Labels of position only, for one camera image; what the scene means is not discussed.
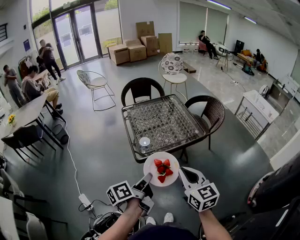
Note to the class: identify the black speaker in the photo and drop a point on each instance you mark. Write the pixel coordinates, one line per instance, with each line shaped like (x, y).
(239, 47)

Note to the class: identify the white fan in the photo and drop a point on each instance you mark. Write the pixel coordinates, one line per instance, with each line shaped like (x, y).
(264, 91)

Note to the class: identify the cardboard box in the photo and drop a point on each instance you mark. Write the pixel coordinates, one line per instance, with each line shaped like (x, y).
(150, 44)
(119, 54)
(137, 51)

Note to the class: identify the white sink cart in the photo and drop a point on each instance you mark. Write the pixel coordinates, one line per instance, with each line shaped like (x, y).
(255, 107)

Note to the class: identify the white round plate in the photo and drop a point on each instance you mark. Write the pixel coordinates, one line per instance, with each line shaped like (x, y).
(151, 167)

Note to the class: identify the glass double door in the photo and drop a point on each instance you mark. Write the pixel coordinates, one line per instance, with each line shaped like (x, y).
(75, 35)

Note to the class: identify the grey chair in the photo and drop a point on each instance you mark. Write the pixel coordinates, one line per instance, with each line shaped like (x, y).
(11, 187)

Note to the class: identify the person's left forearm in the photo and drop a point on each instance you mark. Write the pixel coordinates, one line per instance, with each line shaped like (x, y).
(124, 222)

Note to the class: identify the glass-top metal table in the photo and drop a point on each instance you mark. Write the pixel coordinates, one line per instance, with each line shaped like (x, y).
(164, 119)

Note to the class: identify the clear bottle with white cap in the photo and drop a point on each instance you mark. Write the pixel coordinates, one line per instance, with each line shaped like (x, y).
(144, 142)

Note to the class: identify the blue wall sign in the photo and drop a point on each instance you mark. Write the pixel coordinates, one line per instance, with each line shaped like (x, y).
(27, 45)

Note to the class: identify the grey window blinds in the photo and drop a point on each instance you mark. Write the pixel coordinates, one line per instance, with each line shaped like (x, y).
(194, 23)

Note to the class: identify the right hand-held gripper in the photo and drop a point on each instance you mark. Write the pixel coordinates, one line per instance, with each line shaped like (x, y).
(204, 197)

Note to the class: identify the red strawberry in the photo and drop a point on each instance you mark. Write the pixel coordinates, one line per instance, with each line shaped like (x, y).
(158, 162)
(161, 169)
(169, 172)
(167, 162)
(161, 178)

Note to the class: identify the clothes rack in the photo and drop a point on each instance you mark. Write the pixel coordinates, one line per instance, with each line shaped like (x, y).
(24, 65)

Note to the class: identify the dark side chair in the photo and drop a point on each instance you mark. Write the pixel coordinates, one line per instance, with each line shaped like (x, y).
(23, 136)

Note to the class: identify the black wicker chair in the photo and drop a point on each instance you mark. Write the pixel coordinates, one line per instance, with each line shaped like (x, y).
(140, 87)

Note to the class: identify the black scooter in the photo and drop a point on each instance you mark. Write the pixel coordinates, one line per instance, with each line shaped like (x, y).
(276, 182)

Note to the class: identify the floral-back metal chair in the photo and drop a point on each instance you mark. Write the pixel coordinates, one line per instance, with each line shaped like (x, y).
(173, 64)

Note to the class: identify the wooden step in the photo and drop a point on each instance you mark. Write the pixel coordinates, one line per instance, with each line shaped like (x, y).
(189, 66)

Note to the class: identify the person's dark clothing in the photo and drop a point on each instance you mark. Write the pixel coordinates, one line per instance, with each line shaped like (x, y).
(161, 233)

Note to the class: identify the person's right forearm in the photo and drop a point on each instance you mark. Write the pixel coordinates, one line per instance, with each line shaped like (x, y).
(213, 225)

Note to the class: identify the ceiling light strip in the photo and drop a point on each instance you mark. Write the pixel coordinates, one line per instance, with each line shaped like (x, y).
(250, 20)
(219, 4)

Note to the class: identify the grey dining table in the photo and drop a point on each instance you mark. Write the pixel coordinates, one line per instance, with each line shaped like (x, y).
(25, 112)

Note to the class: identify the flat cardboard sheet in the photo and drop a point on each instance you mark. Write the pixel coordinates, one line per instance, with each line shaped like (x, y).
(165, 43)
(145, 29)

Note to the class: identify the orange sofa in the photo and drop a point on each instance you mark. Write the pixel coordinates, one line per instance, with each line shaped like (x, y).
(245, 55)

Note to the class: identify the white power strip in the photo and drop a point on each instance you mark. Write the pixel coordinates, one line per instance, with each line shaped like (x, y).
(85, 201)

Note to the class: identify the black cylindrical bin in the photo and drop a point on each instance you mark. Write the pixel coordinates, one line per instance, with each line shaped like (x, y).
(61, 134)

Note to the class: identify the pink armchair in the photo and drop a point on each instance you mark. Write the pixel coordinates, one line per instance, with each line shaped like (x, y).
(202, 45)

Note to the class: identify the brown wicker chair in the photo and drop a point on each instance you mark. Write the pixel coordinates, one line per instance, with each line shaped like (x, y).
(212, 107)

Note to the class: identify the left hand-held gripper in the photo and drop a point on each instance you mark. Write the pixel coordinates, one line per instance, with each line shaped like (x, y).
(122, 193)

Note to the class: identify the person's white shoe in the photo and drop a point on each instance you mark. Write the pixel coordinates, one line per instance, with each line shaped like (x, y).
(168, 218)
(150, 220)

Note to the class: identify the yellow flowers in vase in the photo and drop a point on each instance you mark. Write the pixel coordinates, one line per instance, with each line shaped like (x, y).
(11, 118)

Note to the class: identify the small white round table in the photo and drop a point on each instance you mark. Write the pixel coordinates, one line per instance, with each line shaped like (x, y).
(223, 50)

